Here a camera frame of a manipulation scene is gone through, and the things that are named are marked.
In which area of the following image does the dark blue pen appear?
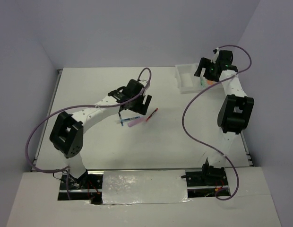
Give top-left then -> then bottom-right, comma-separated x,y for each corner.
118,113 -> 124,126

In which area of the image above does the silver foil sheet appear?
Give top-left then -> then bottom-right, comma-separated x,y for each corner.
102,170 -> 189,205

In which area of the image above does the clear three-compartment organizer tray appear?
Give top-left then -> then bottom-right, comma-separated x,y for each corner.
175,63 -> 209,94

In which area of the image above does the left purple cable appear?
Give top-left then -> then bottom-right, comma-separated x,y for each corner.
26,68 -> 153,201

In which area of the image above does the red pen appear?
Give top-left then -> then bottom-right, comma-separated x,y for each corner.
146,108 -> 158,122

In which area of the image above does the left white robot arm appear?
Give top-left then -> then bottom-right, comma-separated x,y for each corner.
50,79 -> 152,189

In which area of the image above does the aluminium rail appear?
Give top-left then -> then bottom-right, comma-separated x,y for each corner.
30,166 -> 251,172

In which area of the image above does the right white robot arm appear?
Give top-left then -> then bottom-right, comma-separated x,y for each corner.
194,48 -> 254,185

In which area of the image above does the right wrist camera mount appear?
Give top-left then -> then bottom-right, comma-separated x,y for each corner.
211,47 -> 220,64

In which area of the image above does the purple highlighter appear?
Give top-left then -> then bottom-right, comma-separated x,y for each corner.
128,117 -> 146,128

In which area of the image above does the teal blue pen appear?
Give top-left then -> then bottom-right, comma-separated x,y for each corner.
116,116 -> 140,123

